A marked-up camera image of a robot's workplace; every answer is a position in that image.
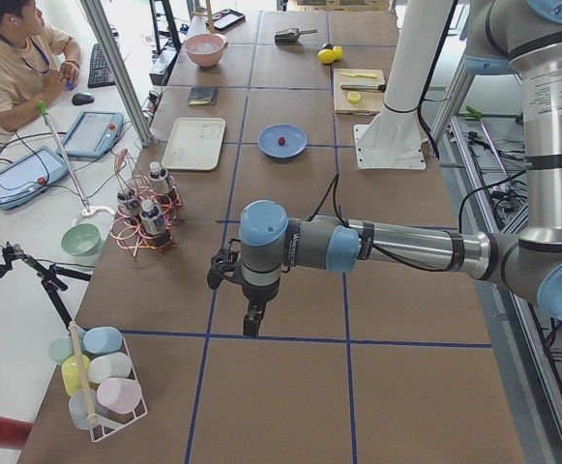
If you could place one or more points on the yellow lemon rear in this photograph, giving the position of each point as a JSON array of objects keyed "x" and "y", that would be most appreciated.
[{"x": 336, "y": 53}]

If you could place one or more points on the cream bear tray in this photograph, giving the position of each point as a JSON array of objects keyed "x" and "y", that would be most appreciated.
[{"x": 194, "y": 144}]

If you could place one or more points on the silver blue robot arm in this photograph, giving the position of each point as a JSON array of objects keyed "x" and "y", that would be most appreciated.
[{"x": 528, "y": 36}]

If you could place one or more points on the copper wire bottle rack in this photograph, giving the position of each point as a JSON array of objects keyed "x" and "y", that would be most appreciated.
[{"x": 132, "y": 238}]

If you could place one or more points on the silver rod green tip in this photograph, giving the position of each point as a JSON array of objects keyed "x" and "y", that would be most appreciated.
[{"x": 89, "y": 209}]

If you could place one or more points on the blue teach pendant far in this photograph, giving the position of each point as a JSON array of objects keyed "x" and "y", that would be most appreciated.
[{"x": 92, "y": 134}]

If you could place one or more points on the grey blue cup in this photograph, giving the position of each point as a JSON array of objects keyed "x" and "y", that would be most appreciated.
[{"x": 78, "y": 409}]

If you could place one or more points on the wooden rack handle stick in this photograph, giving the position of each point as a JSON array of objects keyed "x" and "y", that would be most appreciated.
[{"x": 92, "y": 416}]

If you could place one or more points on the steel muddler black tip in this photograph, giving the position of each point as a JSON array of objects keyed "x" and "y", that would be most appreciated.
[{"x": 378, "y": 88}]

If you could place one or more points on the tea bottle right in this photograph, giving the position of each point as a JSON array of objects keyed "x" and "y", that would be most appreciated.
[{"x": 158, "y": 178}]

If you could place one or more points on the black keyboard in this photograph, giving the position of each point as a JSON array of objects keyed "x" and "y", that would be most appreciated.
[{"x": 100, "y": 74}]

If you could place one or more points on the grey yellow folded cloth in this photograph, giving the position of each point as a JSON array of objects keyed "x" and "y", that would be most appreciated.
[{"x": 203, "y": 96}]

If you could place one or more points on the pink cup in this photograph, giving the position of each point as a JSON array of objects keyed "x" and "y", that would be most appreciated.
[{"x": 119, "y": 395}]

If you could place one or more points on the wooden cutting board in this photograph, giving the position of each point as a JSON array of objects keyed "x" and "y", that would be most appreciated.
[{"x": 371, "y": 102}]

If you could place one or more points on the lemon half slice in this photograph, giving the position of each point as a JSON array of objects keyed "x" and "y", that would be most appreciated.
[{"x": 354, "y": 97}]

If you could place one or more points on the yellow cup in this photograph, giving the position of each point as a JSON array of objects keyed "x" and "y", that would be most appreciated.
[{"x": 70, "y": 376}]

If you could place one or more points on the blue teach pendant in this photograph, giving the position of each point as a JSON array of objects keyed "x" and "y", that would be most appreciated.
[
  {"x": 92, "y": 134},
  {"x": 29, "y": 176}
]

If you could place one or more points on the blue plate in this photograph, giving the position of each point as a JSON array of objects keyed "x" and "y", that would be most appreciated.
[{"x": 296, "y": 141}]

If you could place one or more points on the yellow lemon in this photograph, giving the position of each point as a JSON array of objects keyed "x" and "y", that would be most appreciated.
[
  {"x": 326, "y": 56},
  {"x": 336, "y": 53}
]

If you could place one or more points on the yellow lemon front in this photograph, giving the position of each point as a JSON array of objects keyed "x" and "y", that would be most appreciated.
[{"x": 326, "y": 56}]

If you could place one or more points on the green bowl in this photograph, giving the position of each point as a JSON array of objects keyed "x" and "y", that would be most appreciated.
[{"x": 83, "y": 239}]

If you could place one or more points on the tea bottle lower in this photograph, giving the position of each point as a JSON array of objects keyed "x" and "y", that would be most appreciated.
[{"x": 153, "y": 222}]

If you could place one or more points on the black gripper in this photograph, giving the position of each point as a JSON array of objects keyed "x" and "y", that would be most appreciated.
[{"x": 257, "y": 299}]

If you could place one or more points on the black computer mouse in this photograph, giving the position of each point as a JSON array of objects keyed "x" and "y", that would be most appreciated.
[{"x": 80, "y": 99}]

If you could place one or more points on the metal ice scoop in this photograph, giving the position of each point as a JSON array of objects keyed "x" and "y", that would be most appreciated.
[{"x": 292, "y": 35}]

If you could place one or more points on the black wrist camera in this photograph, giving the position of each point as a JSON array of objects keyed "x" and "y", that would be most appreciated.
[{"x": 222, "y": 263}]

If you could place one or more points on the aluminium frame post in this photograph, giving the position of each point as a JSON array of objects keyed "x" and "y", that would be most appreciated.
[{"x": 99, "y": 24}]

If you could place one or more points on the seated person beige shirt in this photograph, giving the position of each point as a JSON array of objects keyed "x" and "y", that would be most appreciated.
[{"x": 38, "y": 63}]

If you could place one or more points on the white wire cup rack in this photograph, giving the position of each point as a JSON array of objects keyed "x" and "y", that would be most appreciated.
[{"x": 113, "y": 422}]

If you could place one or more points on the white cup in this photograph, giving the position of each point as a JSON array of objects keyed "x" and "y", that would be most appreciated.
[{"x": 113, "y": 365}]

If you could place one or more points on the tea bottle left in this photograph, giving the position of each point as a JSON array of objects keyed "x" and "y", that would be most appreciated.
[{"x": 129, "y": 205}]

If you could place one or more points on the blue teach pendant near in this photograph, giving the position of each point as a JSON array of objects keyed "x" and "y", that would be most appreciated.
[{"x": 29, "y": 176}]

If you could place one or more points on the pale green cup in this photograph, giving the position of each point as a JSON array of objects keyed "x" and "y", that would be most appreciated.
[{"x": 60, "y": 349}]

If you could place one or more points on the yellow plastic knife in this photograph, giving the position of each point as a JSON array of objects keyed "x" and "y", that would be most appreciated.
[{"x": 360, "y": 74}]

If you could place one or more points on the tea bottle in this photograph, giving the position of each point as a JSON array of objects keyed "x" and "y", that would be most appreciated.
[
  {"x": 153, "y": 222},
  {"x": 129, "y": 205},
  {"x": 158, "y": 178}
]

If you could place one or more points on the pink bowl with ice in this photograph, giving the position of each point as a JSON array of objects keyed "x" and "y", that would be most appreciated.
[{"x": 206, "y": 50}]

